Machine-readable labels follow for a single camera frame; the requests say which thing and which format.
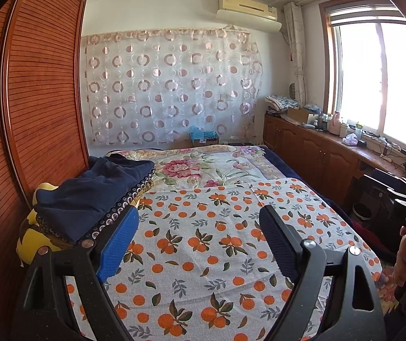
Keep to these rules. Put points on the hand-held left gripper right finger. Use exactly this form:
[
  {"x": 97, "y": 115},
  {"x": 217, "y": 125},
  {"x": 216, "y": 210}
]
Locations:
[{"x": 277, "y": 241}]

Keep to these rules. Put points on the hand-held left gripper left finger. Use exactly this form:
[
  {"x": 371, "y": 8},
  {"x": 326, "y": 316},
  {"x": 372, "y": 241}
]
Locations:
[{"x": 117, "y": 245}]

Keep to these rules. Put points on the navy printed t-shirt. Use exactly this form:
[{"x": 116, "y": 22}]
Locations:
[{"x": 82, "y": 202}]

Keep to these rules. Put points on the red cloth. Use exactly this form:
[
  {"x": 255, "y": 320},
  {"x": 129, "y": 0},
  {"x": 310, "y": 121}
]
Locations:
[{"x": 366, "y": 231}]

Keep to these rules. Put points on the orange fruit print sheet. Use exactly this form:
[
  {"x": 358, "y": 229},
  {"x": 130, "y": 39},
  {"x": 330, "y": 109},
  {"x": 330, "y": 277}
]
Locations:
[{"x": 203, "y": 248}]

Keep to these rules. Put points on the navy bed blanket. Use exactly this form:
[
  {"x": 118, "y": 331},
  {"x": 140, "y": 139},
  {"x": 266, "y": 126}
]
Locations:
[{"x": 281, "y": 165}]

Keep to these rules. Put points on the plain navy garment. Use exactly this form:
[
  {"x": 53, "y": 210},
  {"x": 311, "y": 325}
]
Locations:
[{"x": 128, "y": 167}]

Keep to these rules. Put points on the yellow plush toy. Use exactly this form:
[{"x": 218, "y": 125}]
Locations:
[{"x": 35, "y": 234}]

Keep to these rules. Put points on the long wooden cabinet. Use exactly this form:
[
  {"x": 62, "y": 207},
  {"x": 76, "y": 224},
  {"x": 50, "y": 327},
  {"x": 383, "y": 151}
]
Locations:
[{"x": 320, "y": 149}]

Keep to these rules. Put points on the pink bottle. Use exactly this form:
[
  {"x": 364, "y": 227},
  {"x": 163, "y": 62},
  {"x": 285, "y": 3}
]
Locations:
[{"x": 335, "y": 122}]

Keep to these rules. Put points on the floral blanket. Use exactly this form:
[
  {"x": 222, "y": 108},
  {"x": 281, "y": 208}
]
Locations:
[{"x": 203, "y": 168}]

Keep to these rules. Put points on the window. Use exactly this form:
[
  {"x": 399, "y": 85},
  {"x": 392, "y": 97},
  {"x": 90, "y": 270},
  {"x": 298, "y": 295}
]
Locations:
[{"x": 384, "y": 74}]

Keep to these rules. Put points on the cardboard box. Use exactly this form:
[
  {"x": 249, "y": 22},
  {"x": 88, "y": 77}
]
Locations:
[{"x": 299, "y": 114}]

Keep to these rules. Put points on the stack of folded cloths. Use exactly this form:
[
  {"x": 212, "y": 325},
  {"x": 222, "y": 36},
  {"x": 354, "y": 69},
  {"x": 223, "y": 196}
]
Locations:
[{"x": 281, "y": 102}]

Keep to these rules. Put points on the sheer circle-patterned curtain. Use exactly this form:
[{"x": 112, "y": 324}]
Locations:
[{"x": 174, "y": 85}]

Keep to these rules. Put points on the tied beige window curtain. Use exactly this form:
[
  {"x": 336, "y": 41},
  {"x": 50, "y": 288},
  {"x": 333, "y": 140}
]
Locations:
[{"x": 297, "y": 53}]

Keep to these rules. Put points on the wall air conditioner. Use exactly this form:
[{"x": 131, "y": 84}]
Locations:
[{"x": 247, "y": 10}]

